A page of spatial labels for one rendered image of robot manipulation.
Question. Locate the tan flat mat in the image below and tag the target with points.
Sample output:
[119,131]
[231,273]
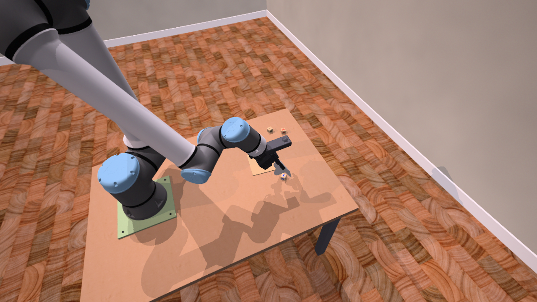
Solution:
[256,169]

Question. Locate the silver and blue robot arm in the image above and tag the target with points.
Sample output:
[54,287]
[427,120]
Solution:
[58,38]

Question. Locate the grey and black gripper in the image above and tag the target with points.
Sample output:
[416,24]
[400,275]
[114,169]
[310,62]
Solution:
[265,161]

